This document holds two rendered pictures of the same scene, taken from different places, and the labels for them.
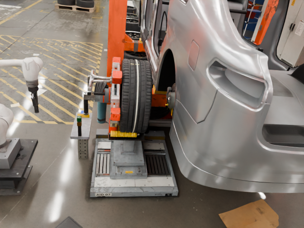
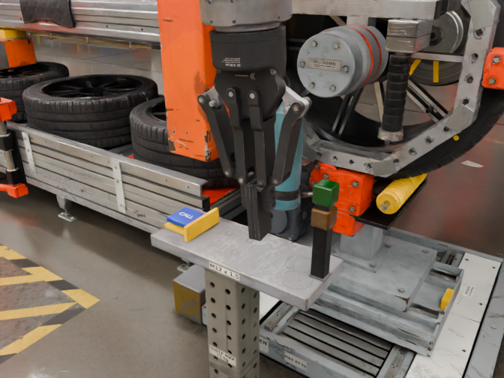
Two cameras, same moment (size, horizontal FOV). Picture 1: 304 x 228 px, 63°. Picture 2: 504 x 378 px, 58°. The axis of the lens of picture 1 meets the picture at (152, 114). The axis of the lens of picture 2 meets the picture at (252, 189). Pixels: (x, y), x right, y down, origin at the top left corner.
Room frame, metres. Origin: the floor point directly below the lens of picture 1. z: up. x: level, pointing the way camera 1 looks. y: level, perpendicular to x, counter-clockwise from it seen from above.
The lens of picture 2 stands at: (1.34, 1.28, 1.01)
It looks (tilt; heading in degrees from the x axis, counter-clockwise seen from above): 25 degrees down; 316
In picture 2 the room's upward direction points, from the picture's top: straight up
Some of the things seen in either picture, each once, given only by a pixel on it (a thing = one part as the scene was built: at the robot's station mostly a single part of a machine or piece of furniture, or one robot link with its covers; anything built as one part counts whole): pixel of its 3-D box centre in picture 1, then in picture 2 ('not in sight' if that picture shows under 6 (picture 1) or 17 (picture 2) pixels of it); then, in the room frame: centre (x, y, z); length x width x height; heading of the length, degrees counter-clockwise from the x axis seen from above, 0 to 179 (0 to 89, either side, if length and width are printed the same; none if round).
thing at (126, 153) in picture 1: (129, 141); (362, 225); (1.99, 0.19, 0.32); 0.40 x 0.30 x 0.28; 12
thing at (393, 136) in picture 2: (85, 106); (395, 94); (1.74, 0.55, 0.83); 0.04 x 0.04 x 0.16
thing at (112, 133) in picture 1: (123, 134); (403, 186); (1.86, 0.23, 0.51); 0.29 x 0.06 x 0.06; 102
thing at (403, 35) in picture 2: (89, 95); (409, 33); (1.74, 0.52, 0.93); 0.09 x 0.05 x 0.05; 102
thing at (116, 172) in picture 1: (127, 158); (367, 280); (1.95, 0.18, 0.13); 0.50 x 0.36 x 0.10; 12
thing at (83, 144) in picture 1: (83, 140); (233, 322); (2.03, 0.68, 0.21); 0.10 x 0.10 x 0.42; 12
